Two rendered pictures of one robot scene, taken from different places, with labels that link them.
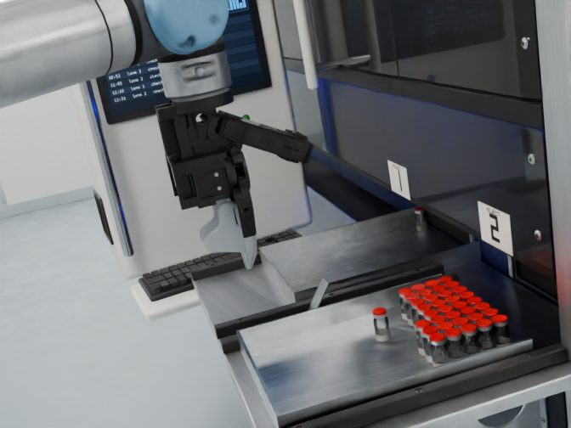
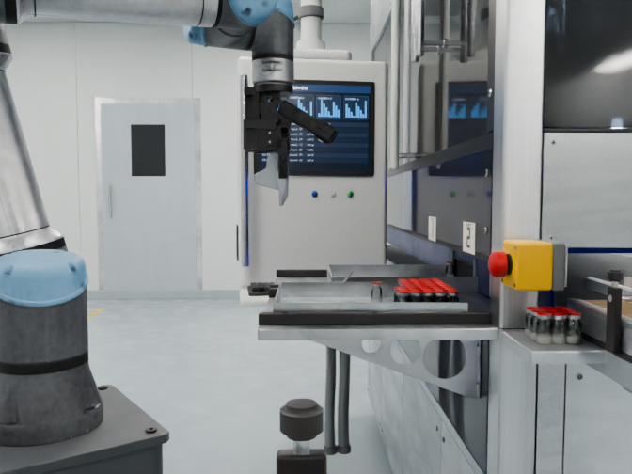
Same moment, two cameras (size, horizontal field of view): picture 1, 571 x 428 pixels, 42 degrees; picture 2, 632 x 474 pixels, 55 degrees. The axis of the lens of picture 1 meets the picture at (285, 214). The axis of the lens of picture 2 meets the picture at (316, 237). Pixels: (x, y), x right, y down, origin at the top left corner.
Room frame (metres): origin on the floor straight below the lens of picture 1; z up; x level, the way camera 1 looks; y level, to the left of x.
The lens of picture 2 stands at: (-0.24, -0.21, 1.10)
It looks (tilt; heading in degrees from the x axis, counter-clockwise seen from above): 4 degrees down; 11
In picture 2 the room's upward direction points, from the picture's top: straight up
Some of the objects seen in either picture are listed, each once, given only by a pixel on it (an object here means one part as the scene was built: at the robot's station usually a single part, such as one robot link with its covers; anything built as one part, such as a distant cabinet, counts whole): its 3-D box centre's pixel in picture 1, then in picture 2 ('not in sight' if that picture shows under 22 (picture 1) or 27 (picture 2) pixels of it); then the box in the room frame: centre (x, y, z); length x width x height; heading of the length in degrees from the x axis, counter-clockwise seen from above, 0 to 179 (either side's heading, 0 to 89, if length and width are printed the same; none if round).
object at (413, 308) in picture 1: (429, 323); (408, 296); (0.94, -0.17, 0.90); 0.18 x 0.02 x 0.05; 11
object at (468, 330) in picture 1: (443, 319); (419, 296); (0.95, -0.19, 0.90); 0.18 x 0.02 x 0.05; 11
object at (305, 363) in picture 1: (372, 345); (363, 300); (0.93, -0.09, 0.90); 0.34 x 0.26 x 0.04; 101
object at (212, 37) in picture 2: not in sight; (221, 22); (0.75, 0.14, 1.39); 0.11 x 0.11 x 0.08; 37
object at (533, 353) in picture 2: not in sight; (560, 346); (0.73, -0.41, 0.87); 0.14 x 0.13 x 0.02; 102
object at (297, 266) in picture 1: (363, 253); (396, 276); (1.28, -0.13, 0.90); 0.34 x 0.26 x 0.04; 102
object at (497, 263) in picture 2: not in sight; (501, 264); (0.72, -0.32, 0.99); 0.04 x 0.04 x 0.04; 12
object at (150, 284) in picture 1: (228, 261); (311, 287); (1.60, 0.15, 0.82); 0.40 x 0.14 x 0.02; 109
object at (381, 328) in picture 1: (381, 325); (376, 293); (0.97, -0.11, 0.90); 0.02 x 0.02 x 0.04
